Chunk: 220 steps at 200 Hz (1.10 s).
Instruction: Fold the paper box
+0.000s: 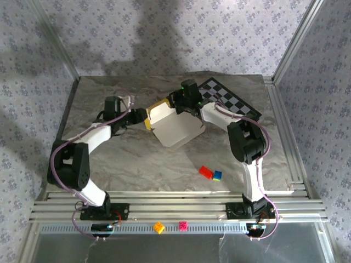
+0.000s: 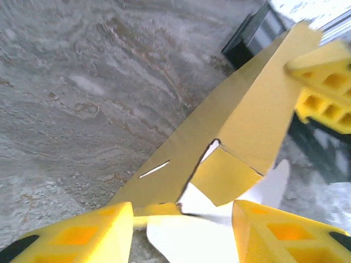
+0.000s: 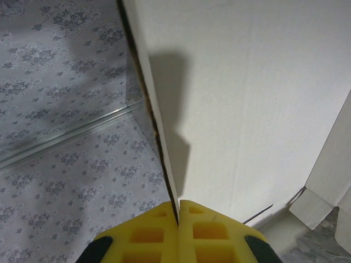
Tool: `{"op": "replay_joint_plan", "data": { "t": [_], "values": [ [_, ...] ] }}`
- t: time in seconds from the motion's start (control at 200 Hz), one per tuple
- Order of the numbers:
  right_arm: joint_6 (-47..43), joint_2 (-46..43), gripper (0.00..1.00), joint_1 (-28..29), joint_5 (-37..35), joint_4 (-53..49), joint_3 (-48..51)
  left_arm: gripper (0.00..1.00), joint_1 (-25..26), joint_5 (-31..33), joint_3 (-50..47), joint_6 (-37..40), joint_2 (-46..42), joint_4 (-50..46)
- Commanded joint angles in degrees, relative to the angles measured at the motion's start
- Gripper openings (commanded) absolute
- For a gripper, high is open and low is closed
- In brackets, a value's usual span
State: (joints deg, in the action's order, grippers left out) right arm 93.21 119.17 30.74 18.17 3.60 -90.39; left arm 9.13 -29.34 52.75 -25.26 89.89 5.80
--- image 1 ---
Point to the yellow and white paper box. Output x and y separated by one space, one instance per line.
175 128

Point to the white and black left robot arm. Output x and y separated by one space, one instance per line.
96 137

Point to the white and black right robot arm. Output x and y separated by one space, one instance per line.
252 178

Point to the black folding chessboard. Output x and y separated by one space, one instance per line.
233 100

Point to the red toy brick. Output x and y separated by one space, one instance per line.
206 172

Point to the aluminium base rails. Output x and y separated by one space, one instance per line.
178 204

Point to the blue and green toy brick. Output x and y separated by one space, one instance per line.
218 176

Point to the orange toy brick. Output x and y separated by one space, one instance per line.
159 228

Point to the pink toy brick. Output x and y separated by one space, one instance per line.
183 225

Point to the small left circuit board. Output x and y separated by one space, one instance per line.
101 228

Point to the small circuit board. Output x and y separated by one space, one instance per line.
101 228
256 228

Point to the grey metal sheet panel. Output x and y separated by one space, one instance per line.
164 249

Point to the small right circuit board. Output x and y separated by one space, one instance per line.
256 228

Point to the aluminium frame post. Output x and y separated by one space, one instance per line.
297 41
56 41

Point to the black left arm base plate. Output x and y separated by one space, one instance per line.
123 212

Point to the aluminium side rail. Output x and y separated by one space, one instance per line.
286 137

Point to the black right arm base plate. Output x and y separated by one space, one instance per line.
233 212

